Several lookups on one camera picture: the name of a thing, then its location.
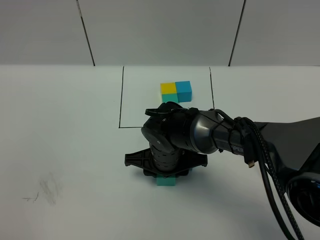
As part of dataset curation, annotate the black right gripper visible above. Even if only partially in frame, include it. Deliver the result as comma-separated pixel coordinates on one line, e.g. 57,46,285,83
124,146,208,177

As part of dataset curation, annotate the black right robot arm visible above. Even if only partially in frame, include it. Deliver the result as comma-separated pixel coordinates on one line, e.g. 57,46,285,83
124,101,320,225

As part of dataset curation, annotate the green template cube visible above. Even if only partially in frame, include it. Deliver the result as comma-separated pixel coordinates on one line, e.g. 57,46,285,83
161,93,179,104

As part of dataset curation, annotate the yellow template cube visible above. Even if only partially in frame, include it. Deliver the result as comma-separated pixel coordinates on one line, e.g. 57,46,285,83
160,82,177,95

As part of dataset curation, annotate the blue template cube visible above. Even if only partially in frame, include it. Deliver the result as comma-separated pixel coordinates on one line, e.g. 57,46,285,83
175,81,192,103

